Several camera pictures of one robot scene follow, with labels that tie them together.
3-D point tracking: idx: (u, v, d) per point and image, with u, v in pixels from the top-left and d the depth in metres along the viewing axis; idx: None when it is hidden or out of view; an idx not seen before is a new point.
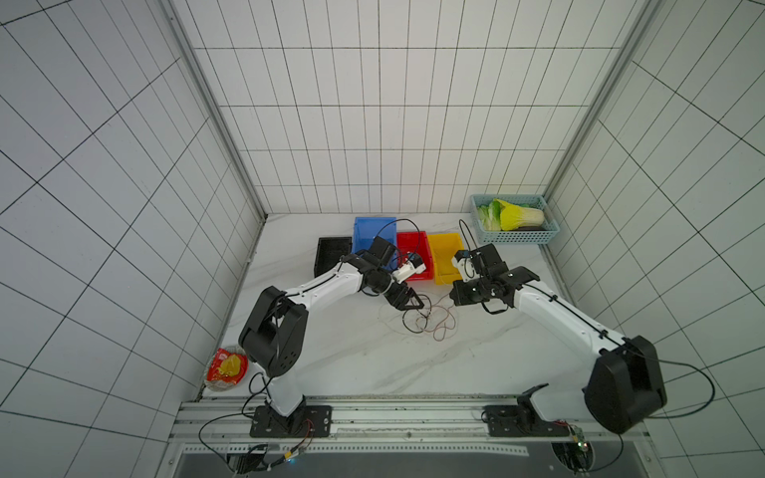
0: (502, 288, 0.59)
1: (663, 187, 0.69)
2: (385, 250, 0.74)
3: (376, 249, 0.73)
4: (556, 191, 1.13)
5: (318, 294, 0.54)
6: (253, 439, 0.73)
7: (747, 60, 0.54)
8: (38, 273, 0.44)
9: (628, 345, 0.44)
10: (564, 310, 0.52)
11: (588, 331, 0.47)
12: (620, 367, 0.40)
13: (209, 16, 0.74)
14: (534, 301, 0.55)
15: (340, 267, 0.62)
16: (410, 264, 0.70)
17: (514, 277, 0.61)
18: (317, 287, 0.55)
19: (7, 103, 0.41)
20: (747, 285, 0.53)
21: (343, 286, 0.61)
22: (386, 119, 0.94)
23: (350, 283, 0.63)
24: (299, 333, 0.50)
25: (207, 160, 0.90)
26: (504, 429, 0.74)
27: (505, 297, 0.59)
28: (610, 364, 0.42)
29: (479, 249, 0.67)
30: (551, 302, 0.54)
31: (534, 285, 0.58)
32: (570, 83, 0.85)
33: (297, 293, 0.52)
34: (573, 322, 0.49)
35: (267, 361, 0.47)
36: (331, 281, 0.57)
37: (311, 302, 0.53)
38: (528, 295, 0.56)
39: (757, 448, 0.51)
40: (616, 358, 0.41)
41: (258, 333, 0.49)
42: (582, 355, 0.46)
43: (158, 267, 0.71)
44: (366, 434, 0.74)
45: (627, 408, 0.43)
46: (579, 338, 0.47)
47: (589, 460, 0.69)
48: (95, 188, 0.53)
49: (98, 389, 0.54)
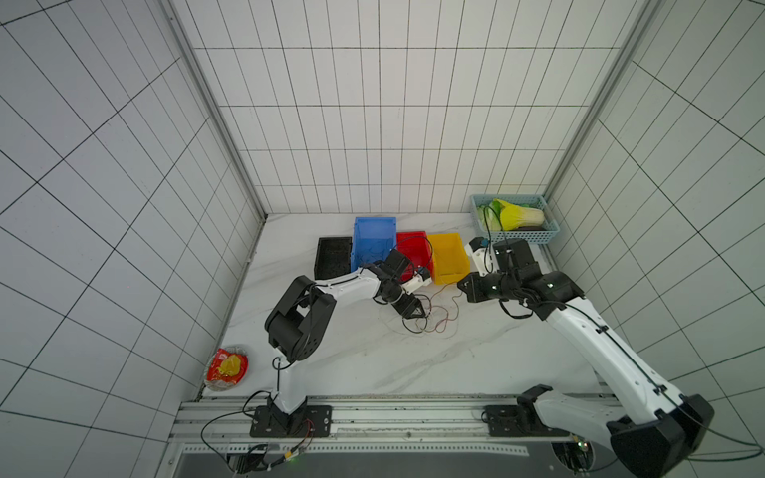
0: (537, 298, 0.50)
1: (663, 188, 0.69)
2: (400, 262, 0.80)
3: (391, 261, 0.77)
4: (556, 191, 1.13)
5: (344, 288, 0.59)
6: (253, 439, 0.73)
7: (747, 60, 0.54)
8: (38, 273, 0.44)
9: (683, 406, 0.41)
10: (616, 348, 0.44)
11: (642, 382, 0.41)
12: (676, 438, 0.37)
13: (209, 16, 0.74)
14: (580, 330, 0.46)
15: (365, 271, 0.67)
16: (419, 276, 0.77)
17: (553, 288, 0.51)
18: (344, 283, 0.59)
19: (7, 103, 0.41)
20: (747, 285, 0.53)
21: (365, 286, 0.66)
22: (386, 119, 0.94)
23: (371, 286, 0.68)
24: (324, 322, 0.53)
25: (207, 160, 0.90)
26: (504, 429, 0.74)
27: (539, 308, 0.50)
28: (666, 431, 0.37)
29: (510, 246, 0.55)
30: (600, 334, 0.46)
31: (576, 305, 0.49)
32: (570, 83, 0.85)
33: (325, 286, 0.55)
34: (626, 367, 0.43)
35: (290, 346, 0.50)
36: (357, 280, 0.63)
37: (337, 294, 0.57)
38: (574, 321, 0.47)
39: (757, 449, 0.51)
40: (673, 425, 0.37)
41: (285, 318, 0.53)
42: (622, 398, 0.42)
43: (158, 267, 0.71)
44: (366, 433, 0.74)
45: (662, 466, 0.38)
46: (630, 387, 0.41)
47: (589, 461, 0.69)
48: (95, 188, 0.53)
49: (98, 388, 0.54)
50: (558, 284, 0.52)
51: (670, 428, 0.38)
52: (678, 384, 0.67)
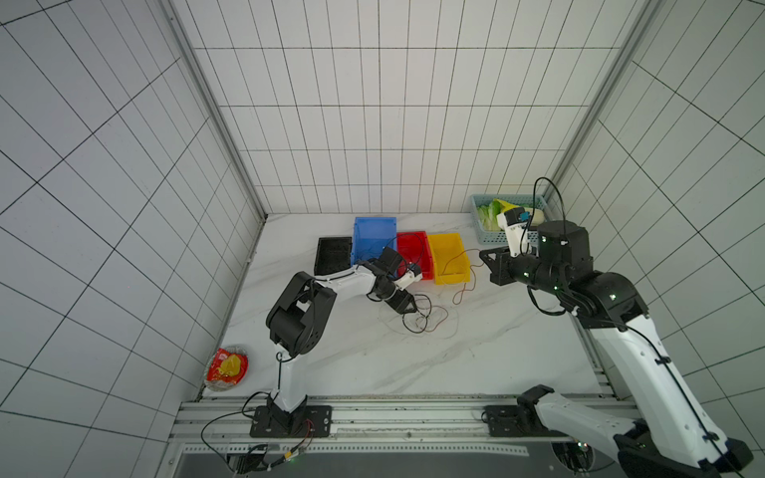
0: (591, 307, 0.41)
1: (663, 188, 0.69)
2: (393, 258, 0.82)
3: (384, 257, 0.80)
4: (556, 191, 1.13)
5: (343, 282, 0.61)
6: (253, 439, 0.73)
7: (747, 60, 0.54)
8: (38, 273, 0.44)
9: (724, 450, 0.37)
10: (672, 383, 0.39)
11: (692, 425, 0.37)
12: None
13: (209, 16, 0.74)
14: (638, 360, 0.39)
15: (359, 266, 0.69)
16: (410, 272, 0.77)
17: (616, 301, 0.42)
18: (342, 278, 0.61)
19: (7, 103, 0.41)
20: (747, 285, 0.53)
21: (363, 281, 0.68)
22: (386, 119, 0.94)
23: (367, 281, 0.70)
24: (325, 314, 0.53)
25: (207, 160, 0.90)
26: (504, 429, 0.74)
27: (591, 319, 0.41)
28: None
29: (565, 237, 0.43)
30: (659, 367, 0.39)
31: (638, 327, 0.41)
32: (570, 83, 0.85)
33: (324, 280, 0.57)
34: (678, 408, 0.38)
35: (293, 340, 0.51)
36: (353, 275, 0.64)
37: (337, 288, 0.59)
38: (635, 350, 0.40)
39: (757, 449, 0.51)
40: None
41: (286, 314, 0.53)
42: (654, 424, 0.39)
43: (158, 267, 0.71)
44: (366, 434, 0.74)
45: None
46: (675, 427, 0.37)
47: (589, 460, 0.69)
48: (96, 188, 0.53)
49: (98, 388, 0.54)
50: (623, 295, 0.42)
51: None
52: None
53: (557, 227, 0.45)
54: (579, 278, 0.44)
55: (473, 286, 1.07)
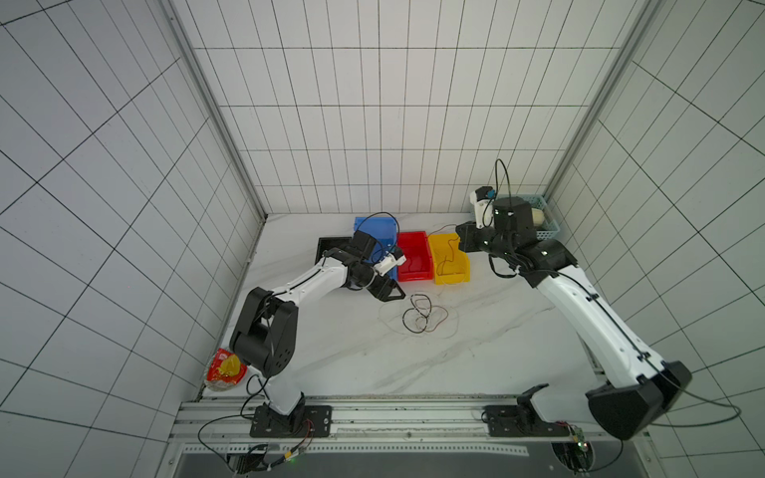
0: (530, 265, 0.49)
1: (663, 188, 0.69)
2: (367, 243, 0.76)
3: (357, 242, 0.73)
4: (556, 191, 1.13)
5: (306, 291, 0.55)
6: (253, 439, 0.73)
7: (747, 60, 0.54)
8: (38, 273, 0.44)
9: (664, 371, 0.40)
10: (603, 314, 0.45)
11: (629, 350, 0.42)
12: (654, 403, 0.43)
13: (209, 16, 0.74)
14: (569, 296, 0.47)
15: (324, 260, 0.63)
16: (391, 256, 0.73)
17: (549, 256, 0.50)
18: (304, 283, 0.55)
19: (7, 103, 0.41)
20: (747, 285, 0.53)
21: (330, 279, 0.62)
22: (386, 119, 0.94)
23: (337, 275, 0.64)
24: (294, 329, 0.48)
25: (207, 160, 0.90)
26: (504, 429, 0.74)
27: (529, 276, 0.50)
28: (644, 398, 0.38)
29: (513, 207, 0.52)
30: (590, 302, 0.46)
31: (569, 273, 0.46)
32: (570, 83, 0.85)
33: (284, 291, 0.51)
34: (612, 335, 0.43)
35: (262, 362, 0.47)
36: (317, 276, 0.58)
37: (300, 298, 0.53)
38: (565, 289, 0.47)
39: (757, 449, 0.51)
40: (653, 391, 0.44)
41: (249, 336, 0.49)
42: (604, 364, 0.43)
43: (158, 267, 0.71)
44: (366, 434, 0.74)
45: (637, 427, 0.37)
46: (614, 355, 0.42)
47: (589, 460, 0.69)
48: (95, 188, 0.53)
49: (98, 388, 0.54)
50: (556, 254, 0.51)
51: (650, 395, 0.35)
52: None
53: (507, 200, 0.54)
54: (523, 243, 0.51)
55: (473, 285, 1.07)
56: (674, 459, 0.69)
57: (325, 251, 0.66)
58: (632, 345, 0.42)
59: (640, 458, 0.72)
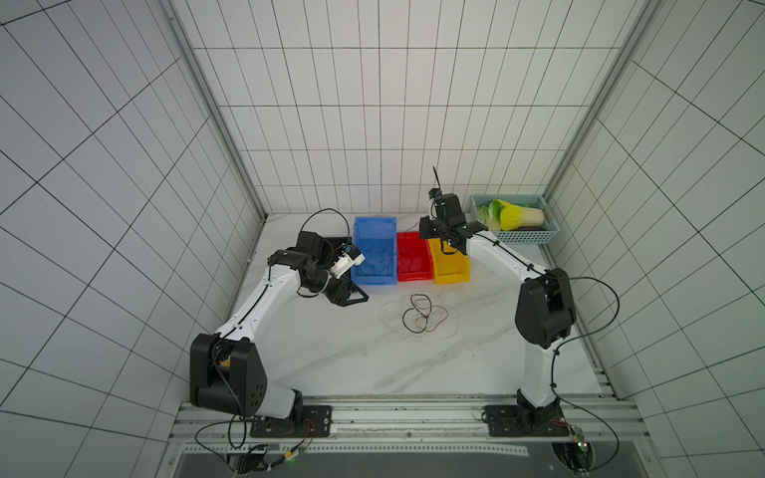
0: (457, 238, 0.67)
1: (663, 188, 0.69)
2: (312, 242, 0.70)
3: (302, 243, 0.68)
4: (556, 191, 1.13)
5: (257, 318, 0.48)
6: (253, 439, 0.73)
7: (748, 60, 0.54)
8: (38, 273, 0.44)
9: (548, 274, 0.54)
10: (504, 250, 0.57)
11: (519, 266, 0.57)
12: (538, 290, 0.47)
13: (208, 16, 0.74)
14: (481, 247, 0.63)
15: (270, 276, 0.55)
16: (349, 256, 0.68)
17: (468, 228, 0.70)
18: (253, 310, 0.48)
19: (7, 103, 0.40)
20: (748, 286, 0.53)
21: (281, 293, 0.56)
22: (386, 119, 0.94)
23: (288, 285, 0.58)
24: (256, 366, 0.46)
25: (207, 160, 0.90)
26: (504, 429, 0.74)
27: (458, 246, 0.67)
28: (531, 287, 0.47)
29: (442, 199, 0.72)
30: (495, 246, 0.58)
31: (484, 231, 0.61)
32: (570, 83, 0.85)
33: (233, 328, 0.45)
34: (508, 260, 0.59)
35: (237, 405, 0.43)
36: (266, 297, 0.51)
37: (254, 329, 0.47)
38: (476, 243, 0.65)
39: (757, 449, 0.51)
40: (536, 283, 0.57)
41: (210, 383, 0.44)
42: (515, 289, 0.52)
43: (158, 266, 0.71)
44: (366, 434, 0.74)
45: (544, 323, 0.54)
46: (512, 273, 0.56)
47: (589, 460, 0.69)
48: (95, 188, 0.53)
49: (98, 388, 0.54)
50: (472, 225, 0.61)
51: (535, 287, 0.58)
52: (678, 383, 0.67)
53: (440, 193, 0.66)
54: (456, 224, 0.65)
55: (473, 286, 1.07)
56: (674, 459, 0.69)
57: (269, 258, 0.59)
58: (522, 263, 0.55)
59: (640, 458, 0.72)
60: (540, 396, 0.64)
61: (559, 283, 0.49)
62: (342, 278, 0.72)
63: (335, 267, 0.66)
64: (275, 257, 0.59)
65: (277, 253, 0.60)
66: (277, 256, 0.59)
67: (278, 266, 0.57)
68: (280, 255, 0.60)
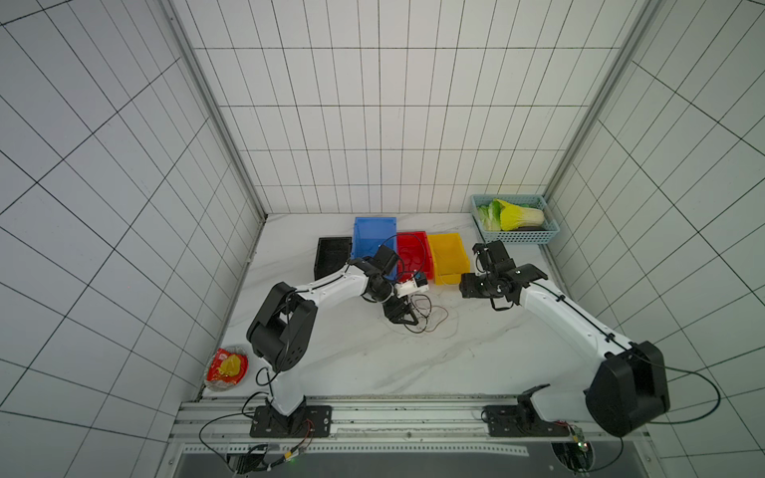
0: (509, 284, 0.58)
1: (662, 188, 0.69)
2: (389, 259, 0.77)
3: (381, 256, 0.75)
4: (556, 191, 1.13)
5: (327, 292, 0.56)
6: (253, 439, 0.73)
7: (747, 61, 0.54)
8: (38, 273, 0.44)
9: (634, 350, 0.43)
10: (570, 310, 0.51)
11: (594, 334, 0.47)
12: (624, 371, 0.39)
13: (208, 16, 0.74)
14: (539, 299, 0.54)
15: (349, 269, 0.64)
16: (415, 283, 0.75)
17: (521, 275, 0.60)
18: (327, 284, 0.57)
19: (7, 103, 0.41)
20: (747, 285, 0.53)
21: (350, 287, 0.63)
22: (386, 119, 0.94)
23: (357, 285, 0.65)
24: (308, 331, 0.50)
25: (207, 160, 0.90)
26: (504, 429, 0.74)
27: (511, 294, 0.59)
28: (614, 367, 0.42)
29: (487, 245, 0.66)
30: (558, 302, 0.53)
31: (542, 283, 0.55)
32: (570, 83, 0.85)
33: (306, 290, 0.53)
34: (578, 323, 0.49)
35: (273, 357, 0.48)
36: (339, 281, 0.59)
37: (320, 299, 0.55)
38: (535, 293, 0.55)
39: (757, 448, 0.51)
40: (623, 363, 0.47)
41: (267, 328, 0.50)
42: (587, 358, 0.45)
43: (158, 267, 0.71)
44: (365, 434, 0.74)
45: (629, 412, 0.43)
46: (584, 341, 0.46)
47: (589, 460, 0.69)
48: (95, 188, 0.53)
49: (98, 388, 0.54)
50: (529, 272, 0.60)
51: (620, 367, 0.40)
52: (678, 384, 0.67)
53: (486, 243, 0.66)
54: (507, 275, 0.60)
55: None
56: (674, 459, 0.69)
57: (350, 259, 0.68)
58: (600, 331, 0.47)
59: (640, 458, 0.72)
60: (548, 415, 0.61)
61: (651, 366, 0.43)
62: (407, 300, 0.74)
63: (401, 286, 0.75)
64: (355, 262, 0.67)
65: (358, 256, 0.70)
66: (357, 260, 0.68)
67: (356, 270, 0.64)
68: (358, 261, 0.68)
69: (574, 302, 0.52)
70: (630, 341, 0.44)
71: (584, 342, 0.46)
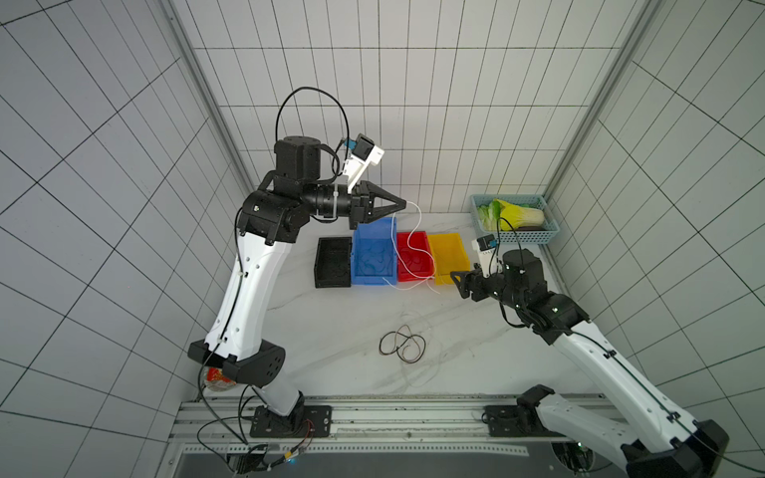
0: (544, 323, 0.50)
1: (663, 187, 0.69)
2: (293, 163, 0.43)
3: (282, 163, 0.43)
4: (556, 190, 1.12)
5: (241, 331, 0.42)
6: (253, 439, 0.73)
7: (747, 61, 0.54)
8: (40, 273, 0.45)
9: (697, 432, 0.41)
10: (625, 372, 0.44)
11: (656, 410, 0.41)
12: (691, 463, 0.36)
13: (208, 15, 0.74)
14: (587, 355, 0.47)
15: (243, 265, 0.41)
16: (357, 157, 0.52)
17: (561, 315, 0.51)
18: (233, 317, 0.41)
19: (7, 103, 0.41)
20: (747, 285, 0.53)
21: (259, 287, 0.43)
22: (386, 119, 0.94)
23: (265, 270, 0.43)
24: (252, 363, 0.44)
25: (207, 160, 0.90)
26: (504, 429, 0.74)
27: (544, 333, 0.51)
28: (681, 458, 0.37)
29: (524, 265, 0.53)
30: (608, 359, 0.46)
31: (582, 331, 0.49)
32: (570, 83, 0.85)
33: (217, 342, 0.41)
34: (637, 394, 0.42)
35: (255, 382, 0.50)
36: (242, 296, 0.41)
37: (239, 343, 0.42)
38: (582, 348, 0.47)
39: (757, 448, 0.51)
40: (689, 453, 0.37)
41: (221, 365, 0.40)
42: (637, 428, 0.42)
43: (158, 267, 0.71)
44: (365, 434, 0.74)
45: None
46: (643, 416, 0.41)
47: (589, 460, 0.69)
48: (95, 189, 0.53)
49: (98, 389, 0.54)
50: (567, 313, 0.51)
51: (687, 458, 0.37)
52: (680, 383, 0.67)
53: (517, 256, 0.55)
54: (536, 299, 0.55)
55: None
56: None
57: (238, 222, 0.42)
58: (660, 404, 0.41)
59: None
60: (550, 422, 0.61)
61: (718, 455, 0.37)
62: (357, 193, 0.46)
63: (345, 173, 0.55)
64: (246, 217, 0.41)
65: (245, 209, 0.42)
66: (246, 216, 0.41)
67: (251, 230, 0.41)
68: (250, 214, 0.41)
69: (624, 358, 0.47)
70: (692, 420, 0.40)
71: (643, 418, 0.41)
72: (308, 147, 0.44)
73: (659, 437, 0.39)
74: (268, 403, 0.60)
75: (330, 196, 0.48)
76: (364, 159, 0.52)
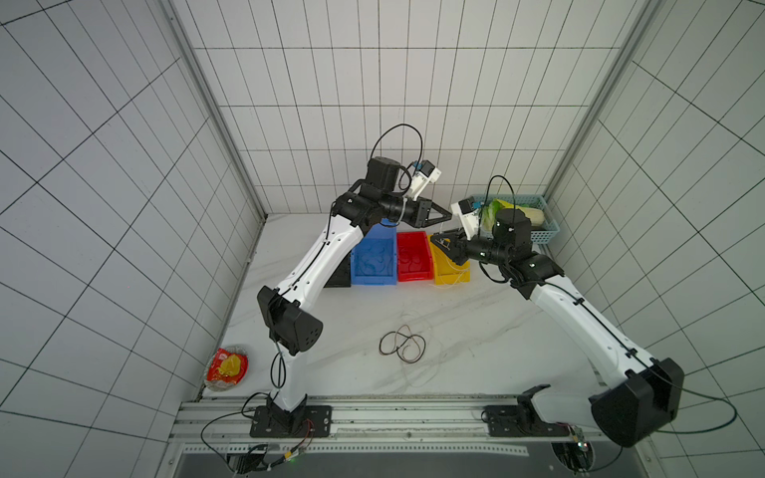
0: (521, 277, 0.54)
1: (663, 188, 0.69)
2: (382, 176, 0.58)
3: (374, 176, 0.57)
4: (556, 191, 1.13)
5: (311, 283, 0.51)
6: (253, 439, 0.73)
7: (746, 61, 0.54)
8: (40, 273, 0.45)
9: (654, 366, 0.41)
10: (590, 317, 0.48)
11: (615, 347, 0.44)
12: (643, 392, 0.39)
13: (208, 16, 0.74)
14: (557, 302, 0.50)
15: (328, 235, 0.52)
16: (421, 175, 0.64)
17: (536, 268, 0.55)
18: (308, 270, 0.50)
19: (7, 103, 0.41)
20: (747, 285, 0.53)
21: (336, 254, 0.54)
22: (386, 119, 0.94)
23: (345, 245, 0.55)
24: (307, 317, 0.51)
25: (207, 160, 0.90)
26: (504, 428, 0.74)
27: (522, 287, 0.54)
28: (635, 388, 0.39)
29: (514, 224, 0.54)
30: (576, 305, 0.49)
31: (557, 282, 0.52)
32: (570, 83, 0.85)
33: (289, 288, 0.49)
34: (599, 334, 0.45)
35: (294, 347, 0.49)
36: (321, 255, 0.51)
37: (306, 292, 0.50)
38: (552, 295, 0.51)
39: (757, 448, 0.51)
40: (641, 383, 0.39)
41: (275, 323, 0.53)
42: (601, 368, 0.44)
43: (158, 266, 0.71)
44: (366, 434, 0.74)
45: (638, 424, 0.42)
46: (604, 353, 0.43)
47: (589, 460, 0.69)
48: (96, 189, 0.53)
49: (98, 389, 0.54)
50: (544, 268, 0.55)
51: (638, 387, 0.40)
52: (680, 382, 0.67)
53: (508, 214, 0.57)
54: (518, 256, 0.60)
55: (473, 286, 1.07)
56: (674, 459, 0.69)
57: (330, 208, 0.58)
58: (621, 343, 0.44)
59: (640, 458, 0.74)
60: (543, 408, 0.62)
61: (671, 387, 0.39)
62: (420, 200, 0.61)
63: (410, 187, 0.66)
64: (337, 206, 0.55)
65: (341, 199, 0.55)
66: (339, 205, 0.55)
67: (339, 217, 0.54)
68: (342, 205, 0.55)
69: (592, 306, 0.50)
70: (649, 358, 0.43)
71: (604, 355, 0.43)
72: (393, 166, 0.59)
73: (617, 369, 0.42)
74: (279, 392, 0.63)
75: (400, 203, 0.63)
76: (426, 177, 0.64)
